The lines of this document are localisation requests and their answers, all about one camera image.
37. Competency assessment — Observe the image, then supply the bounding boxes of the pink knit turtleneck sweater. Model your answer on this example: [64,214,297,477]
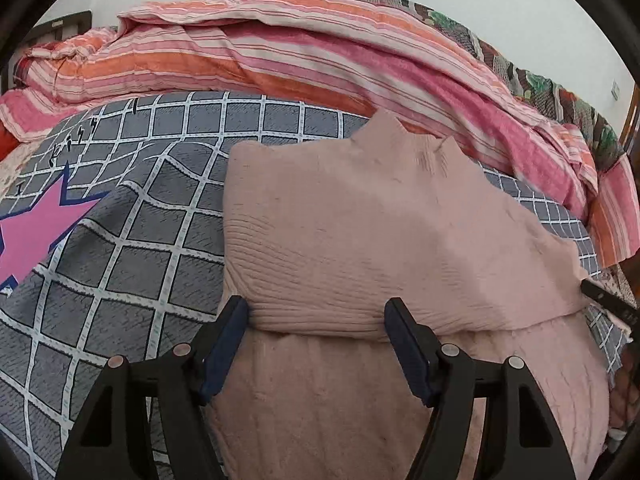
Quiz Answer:
[209,112,609,479]

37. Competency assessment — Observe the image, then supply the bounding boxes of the brown wooden door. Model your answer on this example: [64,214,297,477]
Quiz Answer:
[620,84,640,154]

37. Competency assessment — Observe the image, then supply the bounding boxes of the grey grid bedsheet with star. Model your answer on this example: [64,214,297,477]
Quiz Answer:
[1,92,623,479]

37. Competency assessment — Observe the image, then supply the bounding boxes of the dark floral patchwork blanket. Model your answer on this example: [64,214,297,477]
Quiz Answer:
[361,0,625,172]

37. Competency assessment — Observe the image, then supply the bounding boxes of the white floral mattress sheet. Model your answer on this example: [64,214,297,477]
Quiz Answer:
[0,141,41,197]

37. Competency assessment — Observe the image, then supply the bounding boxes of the pink orange striped quilt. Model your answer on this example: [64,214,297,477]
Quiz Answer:
[1,0,639,266]

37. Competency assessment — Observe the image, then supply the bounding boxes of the dark wooden headboard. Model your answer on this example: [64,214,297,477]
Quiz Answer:
[1,10,92,93]

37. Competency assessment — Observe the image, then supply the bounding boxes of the white wall switch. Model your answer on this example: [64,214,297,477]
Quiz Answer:
[611,80,620,101]

